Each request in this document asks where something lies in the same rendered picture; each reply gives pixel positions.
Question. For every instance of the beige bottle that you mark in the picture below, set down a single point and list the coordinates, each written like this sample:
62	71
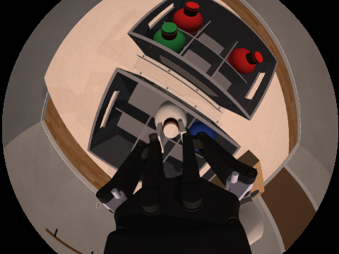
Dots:
168	113

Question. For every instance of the green bottle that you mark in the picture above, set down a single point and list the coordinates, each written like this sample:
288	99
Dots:
169	37

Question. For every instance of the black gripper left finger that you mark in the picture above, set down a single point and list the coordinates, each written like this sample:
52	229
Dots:
123	184

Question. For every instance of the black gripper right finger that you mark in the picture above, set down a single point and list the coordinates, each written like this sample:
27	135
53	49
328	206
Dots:
237	177

